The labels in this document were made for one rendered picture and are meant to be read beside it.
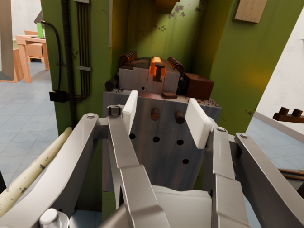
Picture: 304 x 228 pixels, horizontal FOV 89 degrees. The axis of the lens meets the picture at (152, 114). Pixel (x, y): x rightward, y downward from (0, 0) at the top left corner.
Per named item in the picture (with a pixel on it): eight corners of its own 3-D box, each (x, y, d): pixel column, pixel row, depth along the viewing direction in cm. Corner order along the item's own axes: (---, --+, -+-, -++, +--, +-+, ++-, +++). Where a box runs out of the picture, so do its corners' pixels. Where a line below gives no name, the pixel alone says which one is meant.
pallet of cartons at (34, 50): (33, 54, 592) (29, 30, 557) (67, 58, 629) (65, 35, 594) (15, 60, 464) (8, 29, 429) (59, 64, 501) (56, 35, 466)
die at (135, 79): (175, 95, 54) (180, 70, 50) (118, 87, 53) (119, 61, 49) (166, 73, 92) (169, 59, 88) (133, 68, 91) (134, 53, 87)
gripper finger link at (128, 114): (127, 140, 15) (120, 139, 15) (135, 111, 21) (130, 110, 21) (130, 112, 14) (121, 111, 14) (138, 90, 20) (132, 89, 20)
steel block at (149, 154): (188, 201, 68) (222, 107, 49) (101, 191, 66) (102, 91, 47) (173, 133, 118) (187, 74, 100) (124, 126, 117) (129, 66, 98)
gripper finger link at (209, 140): (217, 140, 13) (252, 145, 13) (201, 115, 17) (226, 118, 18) (212, 155, 13) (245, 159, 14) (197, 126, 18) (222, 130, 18)
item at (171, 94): (165, 99, 49) (166, 95, 48) (161, 96, 51) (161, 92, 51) (177, 98, 51) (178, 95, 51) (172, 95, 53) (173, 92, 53)
